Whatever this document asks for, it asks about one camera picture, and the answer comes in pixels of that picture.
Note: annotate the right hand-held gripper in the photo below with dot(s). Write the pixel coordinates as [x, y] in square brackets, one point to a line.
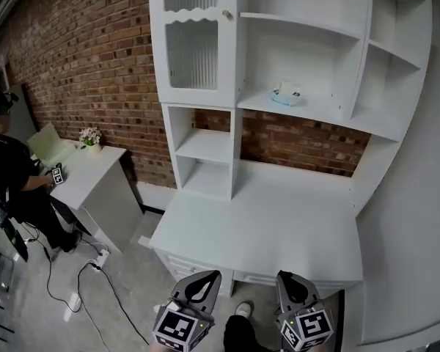
[309, 326]

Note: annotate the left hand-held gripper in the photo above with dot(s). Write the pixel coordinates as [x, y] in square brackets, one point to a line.
[176, 326]

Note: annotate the blue pack of tissues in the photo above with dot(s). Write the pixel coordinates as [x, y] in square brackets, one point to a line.
[284, 95]

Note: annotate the white shelf unit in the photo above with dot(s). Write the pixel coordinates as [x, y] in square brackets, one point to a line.
[304, 50]

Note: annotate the person's white shoe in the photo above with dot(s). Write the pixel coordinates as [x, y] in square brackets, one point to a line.
[243, 309]

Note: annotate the person's black trouser leg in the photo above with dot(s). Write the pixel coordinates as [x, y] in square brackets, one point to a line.
[242, 334]

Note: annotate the white desk with drawers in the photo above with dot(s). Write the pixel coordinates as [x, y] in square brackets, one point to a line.
[264, 222]

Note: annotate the white power strip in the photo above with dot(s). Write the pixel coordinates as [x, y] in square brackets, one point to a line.
[101, 257]

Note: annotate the white side cabinet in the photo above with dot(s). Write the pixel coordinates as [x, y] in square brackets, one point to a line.
[95, 189]

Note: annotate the potted white flowers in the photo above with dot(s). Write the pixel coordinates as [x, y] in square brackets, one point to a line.
[91, 138]

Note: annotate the pale open box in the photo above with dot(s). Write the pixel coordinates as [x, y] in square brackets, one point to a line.
[49, 143]

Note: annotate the ribbed glass cabinet door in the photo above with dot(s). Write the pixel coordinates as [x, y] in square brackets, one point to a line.
[192, 50]

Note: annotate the grey leaning board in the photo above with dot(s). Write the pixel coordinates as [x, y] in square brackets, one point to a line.
[22, 108]

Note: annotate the round door knob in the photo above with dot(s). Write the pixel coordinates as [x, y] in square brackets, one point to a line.
[227, 15]

